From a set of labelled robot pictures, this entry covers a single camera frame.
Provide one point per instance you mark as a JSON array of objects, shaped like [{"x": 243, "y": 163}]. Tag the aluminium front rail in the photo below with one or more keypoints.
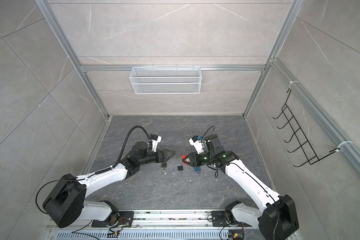
[{"x": 157, "y": 225}]

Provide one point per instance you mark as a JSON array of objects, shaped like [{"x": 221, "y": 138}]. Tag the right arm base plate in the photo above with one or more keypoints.
[{"x": 220, "y": 218}]

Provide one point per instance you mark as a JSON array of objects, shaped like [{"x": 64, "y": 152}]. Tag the white wire mesh basket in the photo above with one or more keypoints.
[{"x": 166, "y": 80}]

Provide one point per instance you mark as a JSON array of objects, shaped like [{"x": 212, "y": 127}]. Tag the black wire hook rack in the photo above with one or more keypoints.
[{"x": 298, "y": 135}]

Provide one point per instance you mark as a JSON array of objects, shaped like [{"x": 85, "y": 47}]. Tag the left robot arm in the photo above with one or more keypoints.
[{"x": 67, "y": 201}]

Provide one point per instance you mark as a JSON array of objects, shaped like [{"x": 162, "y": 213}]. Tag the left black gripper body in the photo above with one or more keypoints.
[{"x": 159, "y": 159}]

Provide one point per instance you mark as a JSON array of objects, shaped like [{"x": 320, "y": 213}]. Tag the left black padlock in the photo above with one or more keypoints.
[{"x": 163, "y": 166}]

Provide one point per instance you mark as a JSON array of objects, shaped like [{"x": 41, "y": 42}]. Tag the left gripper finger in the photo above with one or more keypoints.
[
  {"x": 167, "y": 158},
  {"x": 169, "y": 153}
]

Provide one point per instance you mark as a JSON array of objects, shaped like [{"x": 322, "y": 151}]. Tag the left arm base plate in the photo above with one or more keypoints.
[{"x": 121, "y": 219}]

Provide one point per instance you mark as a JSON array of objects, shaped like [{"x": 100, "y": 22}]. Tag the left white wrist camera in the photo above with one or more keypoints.
[{"x": 154, "y": 140}]

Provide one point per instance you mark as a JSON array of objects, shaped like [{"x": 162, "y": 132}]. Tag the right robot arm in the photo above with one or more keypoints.
[{"x": 275, "y": 216}]

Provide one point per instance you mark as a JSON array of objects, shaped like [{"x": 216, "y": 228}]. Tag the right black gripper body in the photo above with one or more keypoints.
[{"x": 201, "y": 159}]

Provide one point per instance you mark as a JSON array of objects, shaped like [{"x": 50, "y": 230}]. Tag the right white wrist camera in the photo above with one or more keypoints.
[{"x": 197, "y": 143}]

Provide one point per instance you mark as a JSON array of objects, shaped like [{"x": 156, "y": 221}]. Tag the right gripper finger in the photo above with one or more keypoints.
[
  {"x": 188, "y": 163},
  {"x": 189, "y": 155}
]

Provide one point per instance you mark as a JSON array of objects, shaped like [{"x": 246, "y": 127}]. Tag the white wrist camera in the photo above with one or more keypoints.
[
  {"x": 197, "y": 143},
  {"x": 154, "y": 140}
]

